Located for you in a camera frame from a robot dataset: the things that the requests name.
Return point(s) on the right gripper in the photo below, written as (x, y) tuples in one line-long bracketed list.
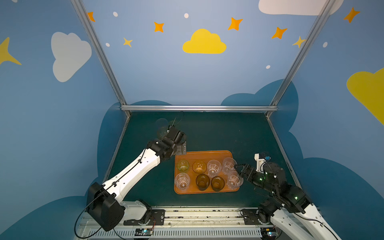
[(247, 172)]

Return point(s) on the clear faceted glass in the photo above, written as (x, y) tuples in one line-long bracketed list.
[(182, 181), (214, 167), (234, 180), (228, 165)]

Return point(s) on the short green glass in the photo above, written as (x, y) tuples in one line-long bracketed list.
[(183, 165)]

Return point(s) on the short yellow glass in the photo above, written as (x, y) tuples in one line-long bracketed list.
[(199, 167)]

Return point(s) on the small olive textured cup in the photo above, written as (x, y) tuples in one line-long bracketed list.
[(217, 183)]

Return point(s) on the orange plastic tray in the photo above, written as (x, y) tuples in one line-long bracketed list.
[(204, 156)]

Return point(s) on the tall clear bluish glass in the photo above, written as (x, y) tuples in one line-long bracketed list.
[(162, 123)]

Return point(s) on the clear faceted glass back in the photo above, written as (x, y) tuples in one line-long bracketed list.
[(182, 181)]

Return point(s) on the dark olive textured cup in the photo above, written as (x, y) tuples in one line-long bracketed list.
[(203, 182)]

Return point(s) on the tall amber glass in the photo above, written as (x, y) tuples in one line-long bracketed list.
[(161, 132)]

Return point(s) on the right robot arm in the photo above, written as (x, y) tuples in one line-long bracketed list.
[(291, 209)]

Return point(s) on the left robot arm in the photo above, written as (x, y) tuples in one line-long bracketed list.
[(105, 202)]

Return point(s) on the right controller board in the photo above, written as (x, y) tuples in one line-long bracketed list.
[(269, 234)]

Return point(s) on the controller board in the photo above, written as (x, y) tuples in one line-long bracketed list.
[(143, 232), (269, 234)]

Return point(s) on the left controller board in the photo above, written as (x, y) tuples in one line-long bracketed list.
[(143, 232)]

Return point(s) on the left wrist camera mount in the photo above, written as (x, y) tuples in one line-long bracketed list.
[(174, 135)]

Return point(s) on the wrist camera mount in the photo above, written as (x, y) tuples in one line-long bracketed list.
[(174, 135), (261, 159)]

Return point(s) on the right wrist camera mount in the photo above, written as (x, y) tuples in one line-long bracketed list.
[(261, 159)]

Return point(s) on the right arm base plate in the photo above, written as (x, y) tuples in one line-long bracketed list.
[(255, 217)]

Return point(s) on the aluminium rear frame bar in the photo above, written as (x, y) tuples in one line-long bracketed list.
[(198, 108)]

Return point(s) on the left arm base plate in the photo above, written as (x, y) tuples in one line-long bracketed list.
[(152, 217)]

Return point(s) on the front aluminium rail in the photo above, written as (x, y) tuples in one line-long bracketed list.
[(182, 223)]

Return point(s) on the aluminium left frame post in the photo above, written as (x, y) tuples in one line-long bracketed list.
[(91, 33)]

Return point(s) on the aluminium frame post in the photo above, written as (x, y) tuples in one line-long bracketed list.
[(91, 33), (304, 50)]

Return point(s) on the aluminium right frame post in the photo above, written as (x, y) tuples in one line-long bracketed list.
[(304, 50)]

